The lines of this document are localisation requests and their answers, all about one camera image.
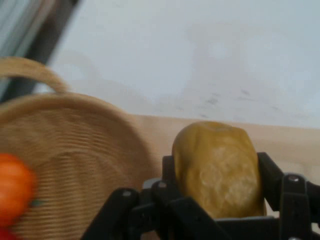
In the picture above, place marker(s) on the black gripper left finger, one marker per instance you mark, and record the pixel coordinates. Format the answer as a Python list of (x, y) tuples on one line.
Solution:
[(155, 212)]

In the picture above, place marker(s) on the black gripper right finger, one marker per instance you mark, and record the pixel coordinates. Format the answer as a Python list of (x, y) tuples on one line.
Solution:
[(297, 207)]

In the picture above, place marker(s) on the yellow toy bell pepper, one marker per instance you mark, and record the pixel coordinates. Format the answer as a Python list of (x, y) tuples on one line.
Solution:
[(220, 170)]

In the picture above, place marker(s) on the orange toy tomato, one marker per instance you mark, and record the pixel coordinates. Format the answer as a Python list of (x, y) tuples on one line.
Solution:
[(13, 187)]

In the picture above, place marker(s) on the aluminium wall rail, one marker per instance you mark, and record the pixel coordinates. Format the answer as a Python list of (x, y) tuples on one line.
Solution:
[(17, 22)]

